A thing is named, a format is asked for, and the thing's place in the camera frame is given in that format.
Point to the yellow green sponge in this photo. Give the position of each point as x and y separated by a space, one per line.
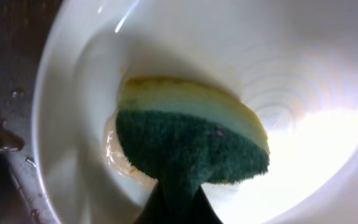
185 134

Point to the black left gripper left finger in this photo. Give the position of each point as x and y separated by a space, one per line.
155 210

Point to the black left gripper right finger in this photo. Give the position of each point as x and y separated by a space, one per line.
202 211

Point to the cream white plate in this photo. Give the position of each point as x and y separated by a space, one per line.
294 63

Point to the brown serving tray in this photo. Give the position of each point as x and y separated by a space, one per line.
24 26

